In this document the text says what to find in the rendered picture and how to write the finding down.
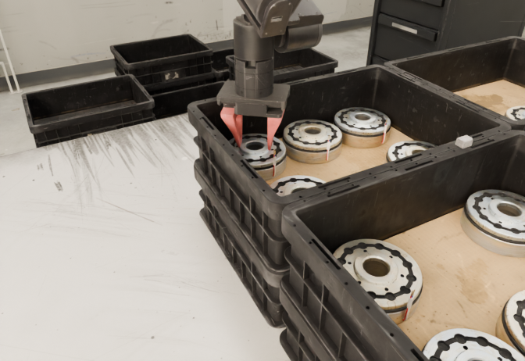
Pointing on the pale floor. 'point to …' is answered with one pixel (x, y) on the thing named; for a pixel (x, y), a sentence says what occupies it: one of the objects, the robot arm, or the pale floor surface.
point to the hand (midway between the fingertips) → (255, 142)
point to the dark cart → (443, 11)
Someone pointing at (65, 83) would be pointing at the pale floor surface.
